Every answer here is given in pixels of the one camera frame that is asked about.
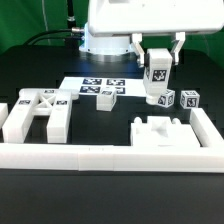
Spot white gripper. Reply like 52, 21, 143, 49
88, 0, 224, 68

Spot white chair seat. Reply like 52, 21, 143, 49
130, 116, 200, 147

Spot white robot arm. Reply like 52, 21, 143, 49
80, 0, 224, 62

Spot white marker sheet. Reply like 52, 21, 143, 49
60, 77, 145, 97

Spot white U-shaped fence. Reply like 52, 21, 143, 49
0, 108, 224, 173

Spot white block at left edge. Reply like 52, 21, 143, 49
0, 103, 8, 129

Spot black cables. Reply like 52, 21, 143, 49
23, 27, 86, 46

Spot white chair back frame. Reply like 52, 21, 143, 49
2, 88, 79, 143

